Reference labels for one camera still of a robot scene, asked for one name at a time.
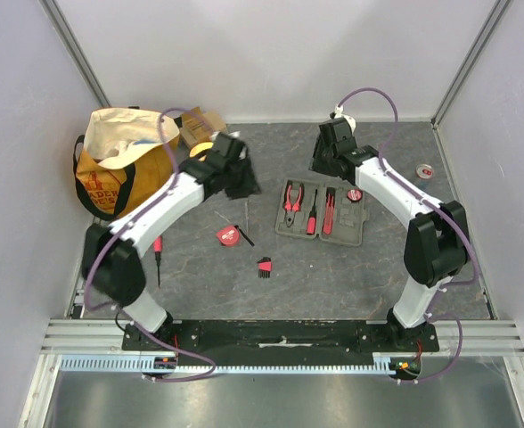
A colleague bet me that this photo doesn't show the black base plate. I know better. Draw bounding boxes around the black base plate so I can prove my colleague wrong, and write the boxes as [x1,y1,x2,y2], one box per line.
[121,318,441,369]

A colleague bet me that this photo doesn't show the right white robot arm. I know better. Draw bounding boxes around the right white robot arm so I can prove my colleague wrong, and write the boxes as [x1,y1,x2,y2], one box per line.
[311,117,470,351]

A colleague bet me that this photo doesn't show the red utility knife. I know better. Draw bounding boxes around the red utility knife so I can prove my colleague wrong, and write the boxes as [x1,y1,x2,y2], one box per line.
[323,187,336,235]

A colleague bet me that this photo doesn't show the red black pliers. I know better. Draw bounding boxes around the red black pliers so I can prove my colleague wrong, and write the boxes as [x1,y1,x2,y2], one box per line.
[283,180,305,227]

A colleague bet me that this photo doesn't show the thin metal rod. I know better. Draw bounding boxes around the thin metal rod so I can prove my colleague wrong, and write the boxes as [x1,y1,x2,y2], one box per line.
[244,199,250,233]

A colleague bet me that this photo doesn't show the slotted cable duct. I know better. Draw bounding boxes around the slotted cable duct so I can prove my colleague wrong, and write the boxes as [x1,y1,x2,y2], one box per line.
[60,354,396,375]

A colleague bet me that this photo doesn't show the blue silver drink can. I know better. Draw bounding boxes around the blue silver drink can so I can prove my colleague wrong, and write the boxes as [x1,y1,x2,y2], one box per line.
[415,163,434,181]

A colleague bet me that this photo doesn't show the red tape measure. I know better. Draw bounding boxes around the red tape measure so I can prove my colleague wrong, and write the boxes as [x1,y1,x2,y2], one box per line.
[216,226,241,247]

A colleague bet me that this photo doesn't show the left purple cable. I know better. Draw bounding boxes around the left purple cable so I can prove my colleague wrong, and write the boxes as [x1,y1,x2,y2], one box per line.
[81,106,221,384]

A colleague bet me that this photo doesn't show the red black hex key set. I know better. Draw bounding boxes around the red black hex key set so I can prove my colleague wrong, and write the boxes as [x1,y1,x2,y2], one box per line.
[258,257,273,279]

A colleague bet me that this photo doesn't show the small red screwdriver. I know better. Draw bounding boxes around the small red screwdriver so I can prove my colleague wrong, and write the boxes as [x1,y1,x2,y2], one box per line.
[153,235,163,287]

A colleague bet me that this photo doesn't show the purple cable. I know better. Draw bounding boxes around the purple cable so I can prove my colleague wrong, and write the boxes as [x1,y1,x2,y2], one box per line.
[81,106,221,384]
[335,86,482,385]

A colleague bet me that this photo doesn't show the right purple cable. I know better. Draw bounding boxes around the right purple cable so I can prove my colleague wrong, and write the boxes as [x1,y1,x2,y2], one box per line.
[335,86,482,385]

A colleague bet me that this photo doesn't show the brown cardboard box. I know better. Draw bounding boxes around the brown cardboard box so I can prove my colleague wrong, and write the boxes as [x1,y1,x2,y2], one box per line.
[175,107,227,149]

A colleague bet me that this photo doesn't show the yellow canvas tote bag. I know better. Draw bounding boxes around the yellow canvas tote bag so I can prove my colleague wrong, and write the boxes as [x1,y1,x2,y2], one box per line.
[72,108,180,221]

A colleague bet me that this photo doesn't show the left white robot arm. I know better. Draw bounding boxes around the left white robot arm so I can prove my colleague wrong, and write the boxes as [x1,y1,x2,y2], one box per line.
[81,132,260,350]

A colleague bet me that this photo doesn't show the large red screwdriver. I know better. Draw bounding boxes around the large red screwdriver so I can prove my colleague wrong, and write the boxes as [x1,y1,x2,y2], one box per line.
[306,190,318,235]

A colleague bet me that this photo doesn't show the grey plastic tool case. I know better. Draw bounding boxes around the grey plastic tool case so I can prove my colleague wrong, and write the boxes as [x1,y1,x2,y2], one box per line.
[274,178,368,247]

